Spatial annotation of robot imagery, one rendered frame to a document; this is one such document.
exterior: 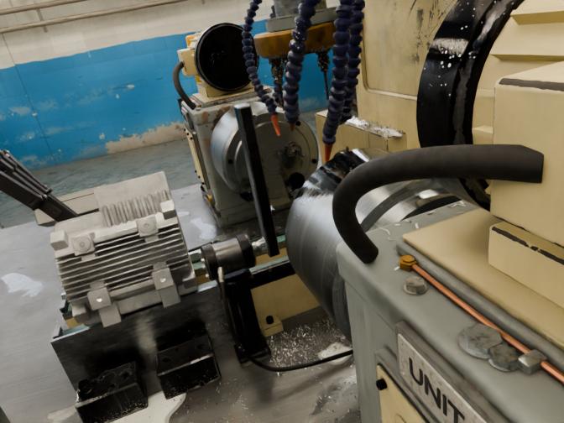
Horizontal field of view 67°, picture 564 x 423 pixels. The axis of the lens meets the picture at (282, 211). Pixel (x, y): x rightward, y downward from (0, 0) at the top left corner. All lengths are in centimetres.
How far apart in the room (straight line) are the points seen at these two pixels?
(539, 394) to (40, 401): 84
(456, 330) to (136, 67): 613
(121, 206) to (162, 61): 556
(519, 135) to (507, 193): 3
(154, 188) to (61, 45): 574
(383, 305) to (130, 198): 53
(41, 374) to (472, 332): 87
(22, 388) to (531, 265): 91
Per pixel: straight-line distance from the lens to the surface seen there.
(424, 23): 84
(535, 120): 22
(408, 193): 50
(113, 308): 78
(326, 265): 51
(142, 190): 77
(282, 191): 108
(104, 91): 641
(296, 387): 77
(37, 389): 99
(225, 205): 129
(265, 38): 76
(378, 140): 77
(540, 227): 24
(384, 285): 34
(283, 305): 88
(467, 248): 36
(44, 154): 677
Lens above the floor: 136
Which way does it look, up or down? 24 degrees down
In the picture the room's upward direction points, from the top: 11 degrees counter-clockwise
